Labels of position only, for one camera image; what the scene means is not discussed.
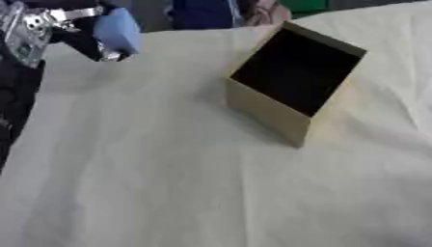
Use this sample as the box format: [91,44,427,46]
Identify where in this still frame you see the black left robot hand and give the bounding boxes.
[21,0,139,63]

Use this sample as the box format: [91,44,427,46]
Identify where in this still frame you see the light blue block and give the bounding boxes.
[91,7,144,56]

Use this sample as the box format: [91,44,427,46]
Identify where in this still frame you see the tan cardboard box black inside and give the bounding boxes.
[224,20,370,149]

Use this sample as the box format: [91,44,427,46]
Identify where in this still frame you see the person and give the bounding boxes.
[165,0,294,31]

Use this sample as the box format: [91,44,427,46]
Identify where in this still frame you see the person's hand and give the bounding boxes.
[241,0,294,27]

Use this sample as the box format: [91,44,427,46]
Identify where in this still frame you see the green object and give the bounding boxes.
[277,0,335,19]

